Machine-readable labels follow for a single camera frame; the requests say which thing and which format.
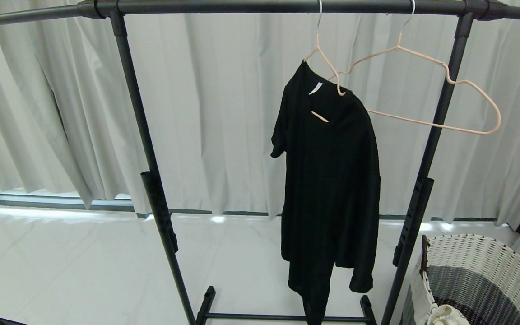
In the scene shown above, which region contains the cream printed garment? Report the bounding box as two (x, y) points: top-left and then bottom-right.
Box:
(427, 303), (471, 325)

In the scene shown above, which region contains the black clothes rack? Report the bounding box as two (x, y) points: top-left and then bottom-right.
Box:
(0, 0), (520, 325)

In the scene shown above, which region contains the pink clothes hanger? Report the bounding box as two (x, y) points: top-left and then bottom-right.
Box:
(327, 0), (502, 135)
(302, 0), (347, 124)

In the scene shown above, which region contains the white laundry basket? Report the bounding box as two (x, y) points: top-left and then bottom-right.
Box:
(399, 233), (520, 325)

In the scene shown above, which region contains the black short-sleeved shirt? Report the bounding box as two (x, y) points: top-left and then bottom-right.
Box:
(269, 60), (382, 325)

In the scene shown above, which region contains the white curtain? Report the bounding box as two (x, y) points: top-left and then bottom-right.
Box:
(0, 0), (520, 232)

